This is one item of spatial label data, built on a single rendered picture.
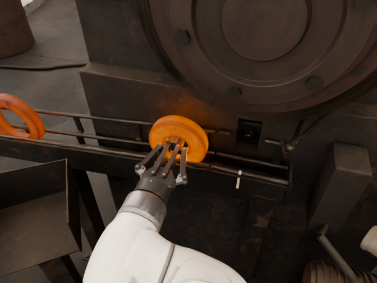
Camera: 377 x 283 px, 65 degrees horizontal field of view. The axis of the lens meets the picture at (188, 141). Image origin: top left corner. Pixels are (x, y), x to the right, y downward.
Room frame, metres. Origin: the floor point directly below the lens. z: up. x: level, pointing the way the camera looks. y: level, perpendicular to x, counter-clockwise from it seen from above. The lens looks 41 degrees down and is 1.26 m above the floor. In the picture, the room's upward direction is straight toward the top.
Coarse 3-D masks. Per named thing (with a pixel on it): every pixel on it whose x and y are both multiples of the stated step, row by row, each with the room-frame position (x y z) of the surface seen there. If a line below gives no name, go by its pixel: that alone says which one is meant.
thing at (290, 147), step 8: (328, 112) 0.54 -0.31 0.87; (304, 120) 0.52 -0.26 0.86; (320, 120) 0.50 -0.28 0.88; (296, 128) 0.48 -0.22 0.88; (312, 128) 0.46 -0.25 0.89; (296, 136) 0.43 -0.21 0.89; (304, 136) 0.43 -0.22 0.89; (288, 144) 0.40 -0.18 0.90; (296, 144) 0.40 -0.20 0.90; (288, 160) 0.39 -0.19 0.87
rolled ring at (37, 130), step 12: (0, 96) 0.74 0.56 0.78; (12, 96) 0.75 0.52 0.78; (0, 108) 0.77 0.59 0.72; (12, 108) 0.72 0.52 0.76; (24, 108) 0.72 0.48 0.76; (0, 120) 0.76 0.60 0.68; (24, 120) 0.71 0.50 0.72; (36, 120) 0.72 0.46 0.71; (0, 132) 0.74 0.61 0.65; (12, 132) 0.75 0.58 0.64; (36, 132) 0.70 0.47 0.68
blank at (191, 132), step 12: (168, 120) 0.57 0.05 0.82; (180, 120) 0.57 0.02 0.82; (156, 132) 0.58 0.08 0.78; (168, 132) 0.57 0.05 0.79; (180, 132) 0.56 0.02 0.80; (192, 132) 0.55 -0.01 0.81; (204, 132) 0.57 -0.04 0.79; (156, 144) 0.58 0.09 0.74; (192, 144) 0.55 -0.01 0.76; (204, 144) 0.54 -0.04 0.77; (168, 156) 0.57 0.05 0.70; (180, 156) 0.56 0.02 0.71; (192, 156) 0.55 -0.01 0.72; (204, 156) 0.54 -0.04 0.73
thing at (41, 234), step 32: (64, 160) 0.54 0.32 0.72; (0, 192) 0.49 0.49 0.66; (32, 192) 0.51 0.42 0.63; (64, 192) 0.53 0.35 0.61; (0, 224) 0.43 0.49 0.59; (32, 224) 0.43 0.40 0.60; (64, 224) 0.42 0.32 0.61; (0, 256) 0.34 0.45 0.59; (32, 256) 0.34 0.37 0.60; (64, 256) 0.42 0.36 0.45
